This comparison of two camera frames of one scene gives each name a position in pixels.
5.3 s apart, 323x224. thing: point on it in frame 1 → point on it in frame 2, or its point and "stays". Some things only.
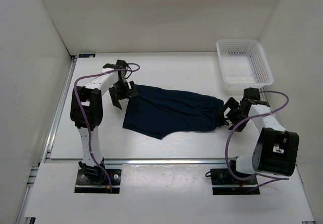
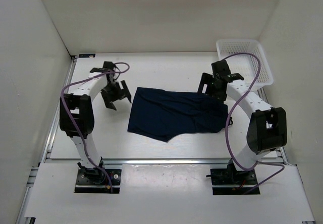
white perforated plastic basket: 244,62 stays
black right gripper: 232,104 → 207,79
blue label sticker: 86,55 stays
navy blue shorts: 158,111 stays
